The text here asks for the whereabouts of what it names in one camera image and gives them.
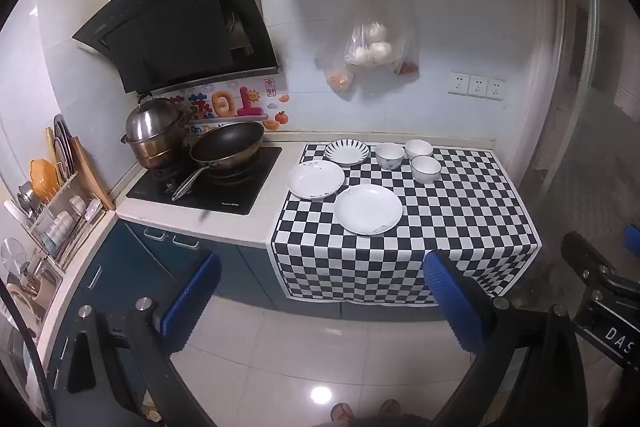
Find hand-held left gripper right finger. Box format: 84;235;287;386
422;251;588;427

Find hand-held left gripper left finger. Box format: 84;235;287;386
55;251;222;427

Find white plate with faint print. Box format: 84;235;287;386
334;184;404;236

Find white bowl with black rim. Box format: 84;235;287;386
404;139;434;162
411;155;442;185

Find white plate with dark print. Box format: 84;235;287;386
286;160;346;200

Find blue striped plate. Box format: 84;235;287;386
324;139;371;166

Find stack of small white bowls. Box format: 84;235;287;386
42;212;76;248

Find black and white checkered cloth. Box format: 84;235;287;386
270;142;543;307

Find black glass stove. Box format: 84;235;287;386
125;146;283;216

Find metal dish rack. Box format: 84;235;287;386
5;172;108;273

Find wooden cutting board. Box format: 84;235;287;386
70;136;116;211

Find white bowl with blue print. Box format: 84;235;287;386
375;143;405;171

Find stainless steel sink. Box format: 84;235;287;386
0;264;63;338

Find stainless steel steamer pot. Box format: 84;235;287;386
120;92;193;170

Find dark round tray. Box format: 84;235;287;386
52;114;76;180

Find plastic bag with red contents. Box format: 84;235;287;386
392;0;421;78

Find plastic bag with orange contents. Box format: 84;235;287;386
314;37;356;92

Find plastic bag with white buns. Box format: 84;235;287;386
344;0;393;68

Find black range hood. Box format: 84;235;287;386
72;0;280;94

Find black wok with metal handle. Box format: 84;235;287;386
171;121;266;202

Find colourful wall stickers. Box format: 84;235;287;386
170;79;291;138

